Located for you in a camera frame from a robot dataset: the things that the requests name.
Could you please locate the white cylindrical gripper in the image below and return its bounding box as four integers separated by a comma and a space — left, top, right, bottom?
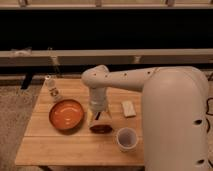
87, 88, 112, 127

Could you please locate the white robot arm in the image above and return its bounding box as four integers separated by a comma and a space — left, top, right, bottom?
81, 65, 209, 171

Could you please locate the orange ceramic bowl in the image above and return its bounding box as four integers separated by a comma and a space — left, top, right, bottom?
49, 99, 84, 130

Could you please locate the dark chocolate bar pack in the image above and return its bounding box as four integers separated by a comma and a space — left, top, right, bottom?
93, 112, 102, 123

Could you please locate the dark red snack packet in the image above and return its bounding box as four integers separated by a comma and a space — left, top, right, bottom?
90, 125, 112, 134

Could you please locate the white sponge block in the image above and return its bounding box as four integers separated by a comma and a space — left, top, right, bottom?
122, 101, 136, 117

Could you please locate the wooden table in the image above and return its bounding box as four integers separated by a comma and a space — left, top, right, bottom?
15, 79, 144, 166

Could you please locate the grey horizontal rail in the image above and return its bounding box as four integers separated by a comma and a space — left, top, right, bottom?
0, 49, 213, 67

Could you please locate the black cable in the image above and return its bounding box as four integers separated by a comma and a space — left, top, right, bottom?
205, 71, 213, 168

